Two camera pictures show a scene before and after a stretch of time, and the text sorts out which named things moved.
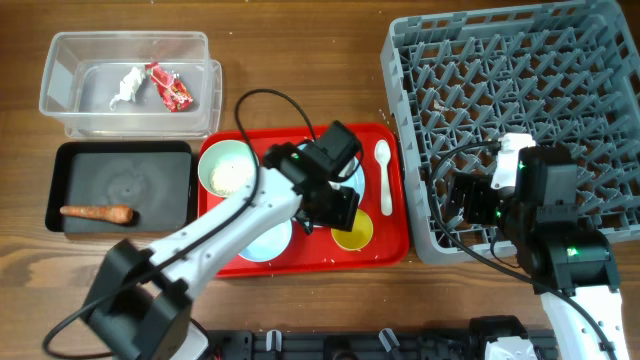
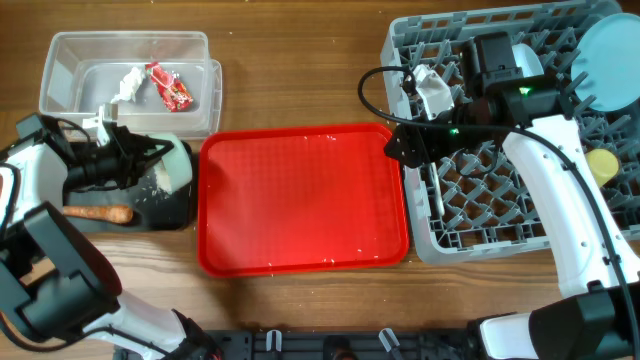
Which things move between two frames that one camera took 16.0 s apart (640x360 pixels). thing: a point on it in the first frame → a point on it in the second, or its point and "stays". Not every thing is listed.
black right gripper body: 482,202 → 433,141
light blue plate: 357,182 → 610,55
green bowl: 227,166 → 178,161
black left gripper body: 338,209 → 112,162
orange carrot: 110,213 stays
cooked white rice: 231,176 → 163,181
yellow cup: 360,234 → 603,164
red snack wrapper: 173,91 stays
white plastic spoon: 382,152 → 437,189
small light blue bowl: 270,243 → 526,60
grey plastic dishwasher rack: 566,74 stays
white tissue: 128,86 stays
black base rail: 353,344 stays
